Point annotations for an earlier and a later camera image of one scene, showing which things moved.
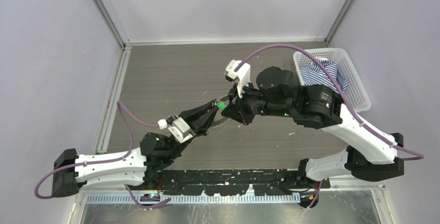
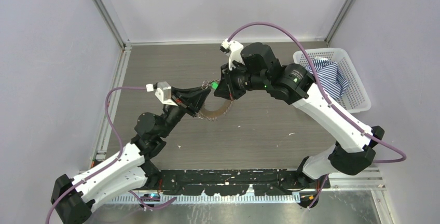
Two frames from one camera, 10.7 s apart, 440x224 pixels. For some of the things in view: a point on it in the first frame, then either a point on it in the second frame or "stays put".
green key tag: (221, 105) → (214, 84)
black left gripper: (198, 126) → (196, 95)
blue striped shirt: (314, 74) stays put
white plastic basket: (355, 95) stays put
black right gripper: (235, 107) → (226, 87)
